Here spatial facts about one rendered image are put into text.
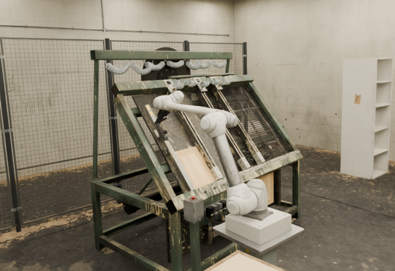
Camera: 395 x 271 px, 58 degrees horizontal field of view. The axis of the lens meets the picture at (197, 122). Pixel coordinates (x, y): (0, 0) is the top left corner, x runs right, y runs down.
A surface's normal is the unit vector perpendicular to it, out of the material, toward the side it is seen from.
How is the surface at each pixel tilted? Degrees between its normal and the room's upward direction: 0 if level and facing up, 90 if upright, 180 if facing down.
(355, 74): 90
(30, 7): 90
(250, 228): 90
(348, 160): 90
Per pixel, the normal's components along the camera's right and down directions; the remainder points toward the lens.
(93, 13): 0.63, 0.09
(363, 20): -0.78, 0.12
